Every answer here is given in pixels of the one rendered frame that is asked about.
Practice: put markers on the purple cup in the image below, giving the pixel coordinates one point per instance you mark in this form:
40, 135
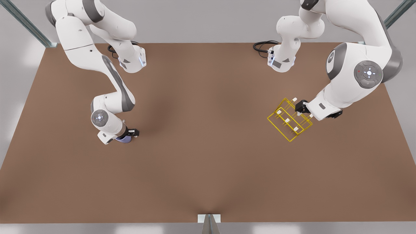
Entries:
123, 139

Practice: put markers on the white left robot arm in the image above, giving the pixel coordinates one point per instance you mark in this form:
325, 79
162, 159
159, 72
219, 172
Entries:
354, 42

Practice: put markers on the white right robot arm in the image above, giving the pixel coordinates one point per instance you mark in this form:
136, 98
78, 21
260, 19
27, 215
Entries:
79, 39

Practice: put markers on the silver frame post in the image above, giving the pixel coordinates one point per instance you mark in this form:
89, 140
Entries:
209, 224
396, 13
24, 22

